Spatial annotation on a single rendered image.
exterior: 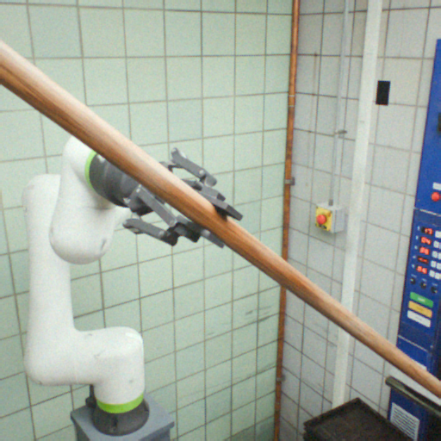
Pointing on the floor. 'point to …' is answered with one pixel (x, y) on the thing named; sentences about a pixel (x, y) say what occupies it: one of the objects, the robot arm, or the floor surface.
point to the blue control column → (431, 165)
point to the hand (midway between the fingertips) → (208, 218)
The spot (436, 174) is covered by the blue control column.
